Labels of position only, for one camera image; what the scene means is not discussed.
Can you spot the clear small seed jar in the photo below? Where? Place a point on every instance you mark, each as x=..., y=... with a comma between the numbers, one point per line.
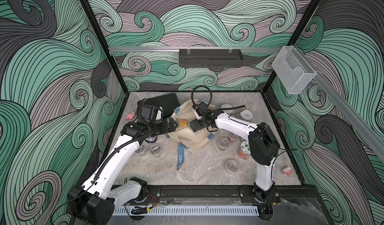
x=231, y=166

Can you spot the white mesh wall basket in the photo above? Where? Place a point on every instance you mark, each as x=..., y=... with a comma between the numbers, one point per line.
x=293, y=69

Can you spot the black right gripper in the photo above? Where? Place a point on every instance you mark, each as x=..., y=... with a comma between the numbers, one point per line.
x=198, y=127

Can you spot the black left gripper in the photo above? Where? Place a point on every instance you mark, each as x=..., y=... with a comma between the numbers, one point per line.
x=164, y=129

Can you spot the green lid seed jar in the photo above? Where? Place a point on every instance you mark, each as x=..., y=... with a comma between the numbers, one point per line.
x=244, y=151

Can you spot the cream canvas tote bag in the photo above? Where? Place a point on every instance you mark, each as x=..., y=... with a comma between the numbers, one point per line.
x=186, y=138

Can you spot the black wall shelf tray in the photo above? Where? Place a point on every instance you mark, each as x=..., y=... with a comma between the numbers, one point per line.
x=210, y=58

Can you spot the white slotted cable duct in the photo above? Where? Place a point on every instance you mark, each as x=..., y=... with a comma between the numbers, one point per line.
x=247, y=211

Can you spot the orange label jar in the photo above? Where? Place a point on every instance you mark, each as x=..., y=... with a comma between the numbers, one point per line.
x=182, y=123

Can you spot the purple yellow label seed can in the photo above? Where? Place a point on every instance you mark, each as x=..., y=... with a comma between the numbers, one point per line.
x=151, y=140

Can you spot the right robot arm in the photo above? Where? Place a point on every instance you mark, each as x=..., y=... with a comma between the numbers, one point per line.
x=264, y=146

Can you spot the black ribbed hard case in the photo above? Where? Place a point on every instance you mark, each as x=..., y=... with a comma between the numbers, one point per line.
x=168, y=103

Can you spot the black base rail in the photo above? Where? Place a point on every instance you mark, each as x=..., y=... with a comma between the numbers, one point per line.
x=246, y=194

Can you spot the pink toy pig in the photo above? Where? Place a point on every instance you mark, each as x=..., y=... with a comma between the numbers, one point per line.
x=130, y=116

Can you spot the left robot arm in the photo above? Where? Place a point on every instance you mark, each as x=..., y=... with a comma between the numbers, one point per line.
x=95, y=200

